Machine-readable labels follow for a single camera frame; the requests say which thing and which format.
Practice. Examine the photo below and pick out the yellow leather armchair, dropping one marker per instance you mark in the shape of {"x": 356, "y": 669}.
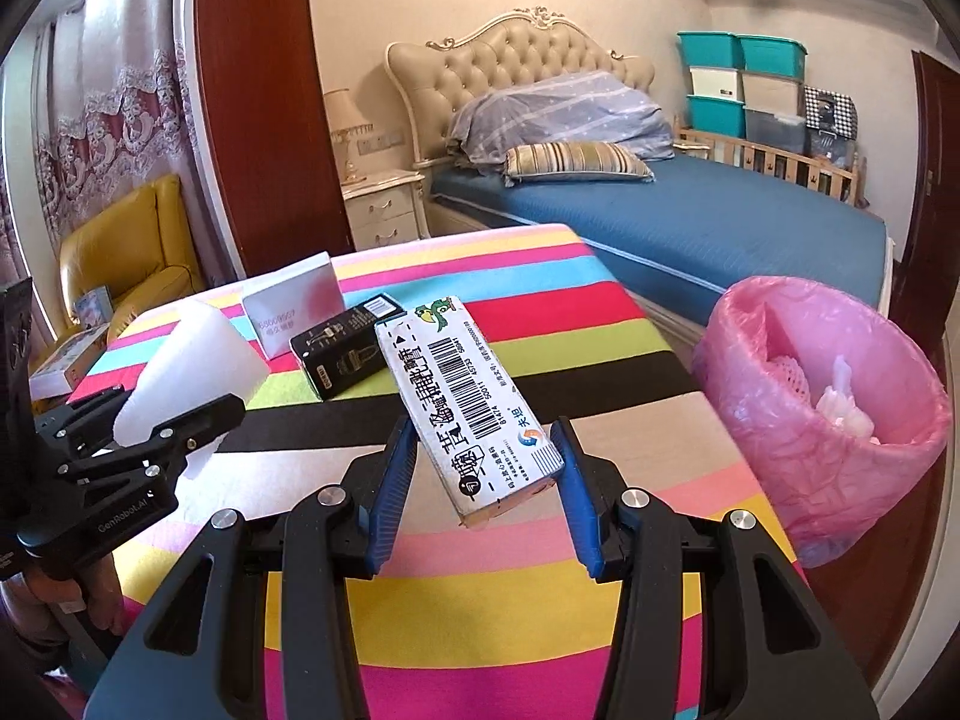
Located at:
{"x": 139, "y": 249}

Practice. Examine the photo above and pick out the grey striped pillow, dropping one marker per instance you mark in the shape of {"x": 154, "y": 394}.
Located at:
{"x": 591, "y": 106}

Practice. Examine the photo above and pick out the teal storage bin upper left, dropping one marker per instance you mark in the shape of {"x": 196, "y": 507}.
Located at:
{"x": 711, "y": 49}

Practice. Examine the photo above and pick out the blue mattress bed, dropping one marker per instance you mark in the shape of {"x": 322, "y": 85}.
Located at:
{"x": 698, "y": 227}

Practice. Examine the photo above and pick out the red wooden door frame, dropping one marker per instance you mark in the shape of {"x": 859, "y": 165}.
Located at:
{"x": 264, "y": 117}

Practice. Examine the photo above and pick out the pink foam fruit net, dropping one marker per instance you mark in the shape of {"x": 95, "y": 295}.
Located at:
{"x": 787, "y": 371}

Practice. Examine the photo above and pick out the teal storage bin upper right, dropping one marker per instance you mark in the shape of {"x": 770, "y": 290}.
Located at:
{"x": 773, "y": 55}

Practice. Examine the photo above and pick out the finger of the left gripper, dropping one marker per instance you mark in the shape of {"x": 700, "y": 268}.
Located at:
{"x": 167, "y": 447}
{"x": 83, "y": 427}

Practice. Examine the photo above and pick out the grey translucent storage bin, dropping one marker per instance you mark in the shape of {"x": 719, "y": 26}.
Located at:
{"x": 781, "y": 131}

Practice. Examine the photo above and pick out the pink lace curtain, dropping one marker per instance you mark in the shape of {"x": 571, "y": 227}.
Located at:
{"x": 95, "y": 103}

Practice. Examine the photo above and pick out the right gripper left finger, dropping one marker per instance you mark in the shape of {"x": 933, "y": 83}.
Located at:
{"x": 196, "y": 649}

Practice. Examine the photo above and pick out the white pink card box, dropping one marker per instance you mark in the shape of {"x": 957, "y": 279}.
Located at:
{"x": 289, "y": 301}

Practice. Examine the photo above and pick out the dark wooden door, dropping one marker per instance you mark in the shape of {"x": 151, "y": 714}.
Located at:
{"x": 925, "y": 280}

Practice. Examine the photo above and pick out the white foam cone piece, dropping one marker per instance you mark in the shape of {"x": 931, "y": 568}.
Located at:
{"x": 203, "y": 358}

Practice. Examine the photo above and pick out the black small product box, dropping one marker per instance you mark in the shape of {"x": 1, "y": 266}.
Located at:
{"x": 343, "y": 350}

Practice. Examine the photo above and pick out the white barcode carton box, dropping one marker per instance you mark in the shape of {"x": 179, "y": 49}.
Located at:
{"x": 489, "y": 449}

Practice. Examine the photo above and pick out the beige storage box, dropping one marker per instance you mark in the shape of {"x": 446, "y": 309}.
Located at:
{"x": 773, "y": 94}

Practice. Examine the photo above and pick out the teal storage bin lower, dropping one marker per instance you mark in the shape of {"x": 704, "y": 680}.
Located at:
{"x": 716, "y": 115}

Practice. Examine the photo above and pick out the cream bedside table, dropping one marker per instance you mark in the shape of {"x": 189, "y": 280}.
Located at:
{"x": 386, "y": 208}

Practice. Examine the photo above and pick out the left hand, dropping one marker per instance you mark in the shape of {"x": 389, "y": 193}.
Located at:
{"x": 97, "y": 592}

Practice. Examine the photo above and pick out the gold striped cushion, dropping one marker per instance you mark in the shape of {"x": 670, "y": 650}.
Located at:
{"x": 591, "y": 161}

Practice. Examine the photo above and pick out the black white checkered bag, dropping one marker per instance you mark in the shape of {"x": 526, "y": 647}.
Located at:
{"x": 827, "y": 111}

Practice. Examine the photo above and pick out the wooden crib rail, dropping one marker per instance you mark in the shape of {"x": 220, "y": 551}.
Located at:
{"x": 816, "y": 174}

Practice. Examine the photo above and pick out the teal storage bin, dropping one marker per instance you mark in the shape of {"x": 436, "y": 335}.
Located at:
{"x": 711, "y": 49}
{"x": 773, "y": 55}
{"x": 716, "y": 115}

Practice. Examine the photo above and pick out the cream table lamp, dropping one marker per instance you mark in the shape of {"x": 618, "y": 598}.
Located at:
{"x": 346, "y": 123}

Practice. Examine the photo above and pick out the beige tufted headboard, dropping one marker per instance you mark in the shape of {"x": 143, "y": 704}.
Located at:
{"x": 527, "y": 45}

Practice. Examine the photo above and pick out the white storage box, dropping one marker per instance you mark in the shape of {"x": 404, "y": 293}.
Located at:
{"x": 712, "y": 82}

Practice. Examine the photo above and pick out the pink lined trash bin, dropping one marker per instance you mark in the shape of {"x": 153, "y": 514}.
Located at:
{"x": 828, "y": 489}

